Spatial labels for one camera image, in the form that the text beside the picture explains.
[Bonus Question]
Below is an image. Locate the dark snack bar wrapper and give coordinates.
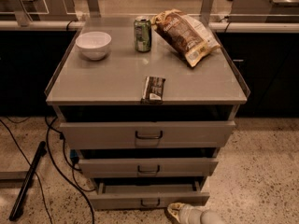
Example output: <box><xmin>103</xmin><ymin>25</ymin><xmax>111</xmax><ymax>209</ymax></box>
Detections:
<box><xmin>141</xmin><ymin>77</ymin><xmax>165</xmax><ymax>105</ymax></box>

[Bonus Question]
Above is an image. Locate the blue plug adapter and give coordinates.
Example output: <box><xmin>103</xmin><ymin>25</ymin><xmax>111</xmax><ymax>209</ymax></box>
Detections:
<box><xmin>70</xmin><ymin>149</ymin><xmax>79</xmax><ymax>164</ymax></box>

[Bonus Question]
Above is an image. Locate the grey bottom drawer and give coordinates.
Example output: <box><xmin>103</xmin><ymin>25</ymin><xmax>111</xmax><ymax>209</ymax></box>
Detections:
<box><xmin>88</xmin><ymin>177</ymin><xmax>209</xmax><ymax>210</ymax></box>

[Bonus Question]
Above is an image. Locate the grey drawer cabinet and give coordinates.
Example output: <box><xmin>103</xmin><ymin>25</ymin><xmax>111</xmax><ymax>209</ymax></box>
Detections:
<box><xmin>44</xmin><ymin>15</ymin><xmax>251</xmax><ymax>203</ymax></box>

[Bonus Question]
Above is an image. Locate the green soda can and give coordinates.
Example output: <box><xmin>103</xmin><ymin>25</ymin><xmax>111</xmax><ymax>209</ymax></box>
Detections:
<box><xmin>134</xmin><ymin>16</ymin><xmax>151</xmax><ymax>52</ymax></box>

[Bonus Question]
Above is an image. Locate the grey background desk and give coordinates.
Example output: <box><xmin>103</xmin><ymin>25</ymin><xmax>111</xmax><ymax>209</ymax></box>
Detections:
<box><xmin>229</xmin><ymin>0</ymin><xmax>299</xmax><ymax>24</ymax></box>

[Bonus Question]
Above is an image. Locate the grey top drawer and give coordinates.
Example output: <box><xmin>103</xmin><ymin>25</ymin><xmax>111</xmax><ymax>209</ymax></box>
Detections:
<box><xmin>60</xmin><ymin>105</ymin><xmax>237</xmax><ymax>149</ymax></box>

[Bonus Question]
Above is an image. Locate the white horizontal rail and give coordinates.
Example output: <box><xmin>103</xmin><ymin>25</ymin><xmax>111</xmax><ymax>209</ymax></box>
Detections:
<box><xmin>0</xmin><ymin>21</ymin><xmax>299</xmax><ymax>34</ymax></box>

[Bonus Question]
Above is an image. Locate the thin black floor cable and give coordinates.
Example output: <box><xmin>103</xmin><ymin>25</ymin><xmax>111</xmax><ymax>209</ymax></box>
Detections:
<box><xmin>0</xmin><ymin>116</ymin><xmax>54</xmax><ymax>224</ymax></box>

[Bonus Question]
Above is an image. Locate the grey middle drawer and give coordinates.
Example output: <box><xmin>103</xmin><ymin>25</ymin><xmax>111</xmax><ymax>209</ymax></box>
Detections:
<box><xmin>78</xmin><ymin>147</ymin><xmax>218</xmax><ymax>178</ymax></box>

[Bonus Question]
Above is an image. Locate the white ceramic bowl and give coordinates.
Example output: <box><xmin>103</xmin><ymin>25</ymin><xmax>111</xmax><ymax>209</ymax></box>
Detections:
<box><xmin>76</xmin><ymin>32</ymin><xmax>112</xmax><ymax>61</ymax></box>

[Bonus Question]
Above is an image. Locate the grey drawer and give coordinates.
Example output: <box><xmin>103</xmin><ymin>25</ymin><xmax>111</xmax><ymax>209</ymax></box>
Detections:
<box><xmin>78</xmin><ymin>147</ymin><xmax>218</xmax><ymax>178</ymax></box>
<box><xmin>88</xmin><ymin>177</ymin><xmax>209</xmax><ymax>210</ymax></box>
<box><xmin>60</xmin><ymin>105</ymin><xmax>237</xmax><ymax>149</ymax></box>

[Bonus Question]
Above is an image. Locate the brown chip bag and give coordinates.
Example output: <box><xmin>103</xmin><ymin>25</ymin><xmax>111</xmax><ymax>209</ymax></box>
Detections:
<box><xmin>151</xmin><ymin>9</ymin><xmax>221</xmax><ymax>67</ymax></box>

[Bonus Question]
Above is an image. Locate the black bar on floor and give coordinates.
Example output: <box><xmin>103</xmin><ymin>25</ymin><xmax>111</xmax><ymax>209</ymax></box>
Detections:
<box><xmin>8</xmin><ymin>141</ymin><xmax>47</xmax><ymax>221</ymax></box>

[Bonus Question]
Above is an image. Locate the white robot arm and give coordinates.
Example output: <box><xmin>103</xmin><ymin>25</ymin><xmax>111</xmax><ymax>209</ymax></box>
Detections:
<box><xmin>167</xmin><ymin>203</ymin><xmax>226</xmax><ymax>224</ymax></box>

